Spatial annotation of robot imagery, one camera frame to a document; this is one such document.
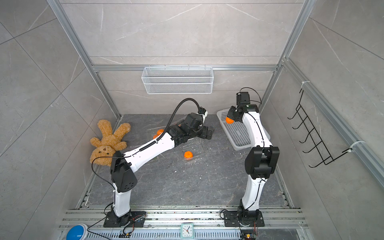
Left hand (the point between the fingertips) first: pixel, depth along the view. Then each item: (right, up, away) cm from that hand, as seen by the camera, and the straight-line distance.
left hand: (210, 125), depth 79 cm
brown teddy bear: (-63, -13, +9) cm, 65 cm away
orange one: (+13, +3, +12) cm, 18 cm away
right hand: (+16, +7, +12) cm, 21 cm away
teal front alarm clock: (-12, -50, -10) cm, 52 cm away
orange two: (-13, -19, +14) cm, 27 cm away
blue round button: (-64, -51, -10) cm, 82 cm away
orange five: (-34, -4, +24) cm, 42 cm away
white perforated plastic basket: (+22, -5, +28) cm, 37 cm away
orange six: (-35, -6, +25) cm, 44 cm away
